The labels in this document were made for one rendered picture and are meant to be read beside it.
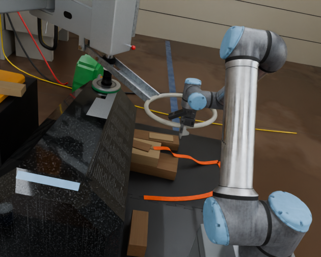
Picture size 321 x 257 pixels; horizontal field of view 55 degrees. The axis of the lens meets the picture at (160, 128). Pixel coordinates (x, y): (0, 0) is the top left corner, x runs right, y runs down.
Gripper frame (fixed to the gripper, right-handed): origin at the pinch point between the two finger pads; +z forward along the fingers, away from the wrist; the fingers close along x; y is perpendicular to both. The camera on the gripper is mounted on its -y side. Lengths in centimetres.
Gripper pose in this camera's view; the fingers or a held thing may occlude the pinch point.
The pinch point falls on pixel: (179, 134)
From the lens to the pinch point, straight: 191.2
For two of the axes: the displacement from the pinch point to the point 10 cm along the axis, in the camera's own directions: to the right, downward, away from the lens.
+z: -1.2, 8.4, 5.3
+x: 0.7, -5.2, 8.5
